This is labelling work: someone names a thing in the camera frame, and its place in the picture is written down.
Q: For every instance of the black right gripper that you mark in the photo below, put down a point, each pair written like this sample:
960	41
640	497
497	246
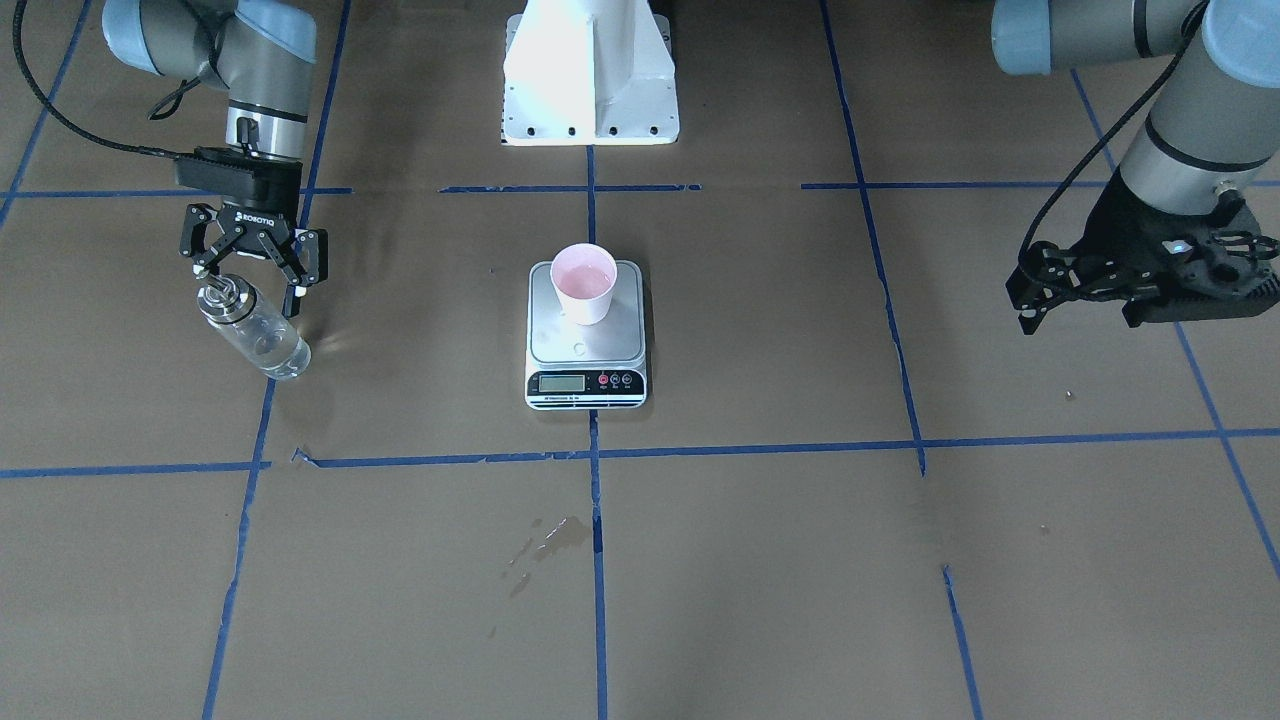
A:
255	219

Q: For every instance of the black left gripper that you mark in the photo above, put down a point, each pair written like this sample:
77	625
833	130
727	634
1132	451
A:
1113	231

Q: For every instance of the glass sauce bottle metal spout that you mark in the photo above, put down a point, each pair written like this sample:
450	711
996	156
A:
236	311

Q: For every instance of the pink paper cup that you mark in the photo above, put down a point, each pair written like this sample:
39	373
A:
583	276

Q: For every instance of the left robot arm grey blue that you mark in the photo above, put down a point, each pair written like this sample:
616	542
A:
1209	121

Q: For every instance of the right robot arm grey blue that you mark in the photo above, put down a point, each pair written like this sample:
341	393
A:
263	54

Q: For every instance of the white digital kitchen scale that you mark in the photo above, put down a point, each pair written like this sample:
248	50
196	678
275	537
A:
569	366

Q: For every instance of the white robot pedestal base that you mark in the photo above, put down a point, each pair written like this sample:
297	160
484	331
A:
589	73

